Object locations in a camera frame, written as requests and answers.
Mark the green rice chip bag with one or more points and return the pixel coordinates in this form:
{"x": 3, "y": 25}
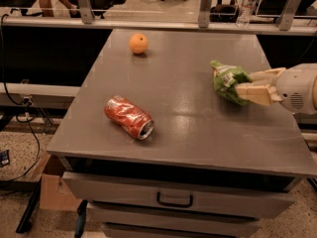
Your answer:
{"x": 225, "y": 78}

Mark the orange fruit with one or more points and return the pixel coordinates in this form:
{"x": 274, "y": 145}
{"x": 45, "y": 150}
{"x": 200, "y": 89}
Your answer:
{"x": 138, "y": 43}

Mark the black drawer handle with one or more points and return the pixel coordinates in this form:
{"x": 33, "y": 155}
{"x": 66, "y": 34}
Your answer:
{"x": 176, "y": 202}

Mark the metal railing frame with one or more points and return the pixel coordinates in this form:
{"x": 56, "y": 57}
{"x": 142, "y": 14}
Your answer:
{"x": 135, "y": 14}

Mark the black bag on floor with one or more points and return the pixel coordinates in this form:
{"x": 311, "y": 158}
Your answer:
{"x": 225, "y": 13}

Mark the crushed red soda can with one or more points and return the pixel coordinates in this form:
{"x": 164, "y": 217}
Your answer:
{"x": 134, "y": 120}

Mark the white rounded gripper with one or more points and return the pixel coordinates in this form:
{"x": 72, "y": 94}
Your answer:
{"x": 294, "y": 87}

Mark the grey drawer cabinet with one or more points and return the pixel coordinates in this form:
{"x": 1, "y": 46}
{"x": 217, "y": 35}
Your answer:
{"x": 157, "y": 153}

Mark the brown cardboard box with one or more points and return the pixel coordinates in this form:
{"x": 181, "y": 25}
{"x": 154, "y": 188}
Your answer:
{"x": 54, "y": 193}

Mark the clear plastic water bottle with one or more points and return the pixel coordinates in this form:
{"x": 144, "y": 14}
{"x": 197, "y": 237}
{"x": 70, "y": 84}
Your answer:
{"x": 246, "y": 10}

